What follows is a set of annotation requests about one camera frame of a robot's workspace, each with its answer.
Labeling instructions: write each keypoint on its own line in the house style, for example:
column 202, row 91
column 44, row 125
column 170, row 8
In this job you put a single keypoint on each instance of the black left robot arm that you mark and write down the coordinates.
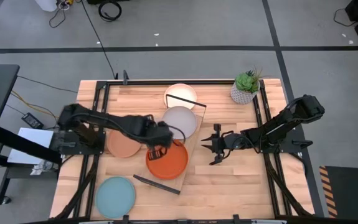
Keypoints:
column 104, row 119

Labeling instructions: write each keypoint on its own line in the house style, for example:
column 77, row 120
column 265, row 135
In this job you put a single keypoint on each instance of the black aluminium table frame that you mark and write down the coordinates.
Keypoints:
column 166, row 82

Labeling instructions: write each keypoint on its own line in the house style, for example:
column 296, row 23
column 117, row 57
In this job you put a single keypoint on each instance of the white container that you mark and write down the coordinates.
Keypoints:
column 46, row 4

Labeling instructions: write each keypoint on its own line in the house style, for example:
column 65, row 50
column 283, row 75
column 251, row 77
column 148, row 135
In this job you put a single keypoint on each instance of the black mat with hazard stripes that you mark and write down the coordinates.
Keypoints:
column 353, row 189

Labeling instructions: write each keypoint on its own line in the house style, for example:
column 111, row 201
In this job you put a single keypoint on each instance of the black power adapter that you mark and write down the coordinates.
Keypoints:
column 32, row 120

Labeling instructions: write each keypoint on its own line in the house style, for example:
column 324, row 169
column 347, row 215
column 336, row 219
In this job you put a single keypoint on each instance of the crumpled white plastic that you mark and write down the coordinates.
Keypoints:
column 41, row 168

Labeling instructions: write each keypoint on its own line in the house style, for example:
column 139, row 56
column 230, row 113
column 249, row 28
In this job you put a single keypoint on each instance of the black metal support beam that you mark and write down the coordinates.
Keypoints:
column 13, row 142

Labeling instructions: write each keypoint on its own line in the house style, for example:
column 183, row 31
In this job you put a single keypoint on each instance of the light teal plate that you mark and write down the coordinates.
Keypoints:
column 115, row 197

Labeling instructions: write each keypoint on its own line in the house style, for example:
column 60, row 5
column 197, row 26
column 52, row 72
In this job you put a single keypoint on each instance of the white paper sheet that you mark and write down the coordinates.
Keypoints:
column 32, row 137

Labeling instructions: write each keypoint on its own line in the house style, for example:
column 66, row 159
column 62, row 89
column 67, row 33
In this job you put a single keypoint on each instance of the cream plate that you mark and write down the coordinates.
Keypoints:
column 180, row 91

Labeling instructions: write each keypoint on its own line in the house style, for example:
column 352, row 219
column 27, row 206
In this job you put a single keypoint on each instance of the wooden shelf with black legs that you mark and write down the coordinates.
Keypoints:
column 157, row 184

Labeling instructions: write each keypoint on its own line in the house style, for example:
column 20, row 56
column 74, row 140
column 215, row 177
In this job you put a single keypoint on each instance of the grey plate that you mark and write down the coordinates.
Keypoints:
column 180, row 119

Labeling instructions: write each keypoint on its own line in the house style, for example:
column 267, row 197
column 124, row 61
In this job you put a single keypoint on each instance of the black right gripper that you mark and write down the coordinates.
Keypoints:
column 228, row 142

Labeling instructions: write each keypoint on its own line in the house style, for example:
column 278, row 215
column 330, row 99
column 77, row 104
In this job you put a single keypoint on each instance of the succulent in white pot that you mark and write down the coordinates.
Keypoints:
column 242, row 95

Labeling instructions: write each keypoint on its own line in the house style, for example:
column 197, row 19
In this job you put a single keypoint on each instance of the peach plate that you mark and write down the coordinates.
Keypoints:
column 122, row 146

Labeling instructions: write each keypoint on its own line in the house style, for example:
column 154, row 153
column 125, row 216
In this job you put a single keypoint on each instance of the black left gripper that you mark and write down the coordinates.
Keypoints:
column 158, row 135

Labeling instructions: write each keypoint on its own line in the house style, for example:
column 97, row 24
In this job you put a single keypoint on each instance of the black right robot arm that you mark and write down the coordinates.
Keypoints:
column 278, row 124

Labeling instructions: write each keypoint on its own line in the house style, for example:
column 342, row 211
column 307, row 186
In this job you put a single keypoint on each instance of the orange plate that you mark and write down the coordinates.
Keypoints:
column 169, row 166

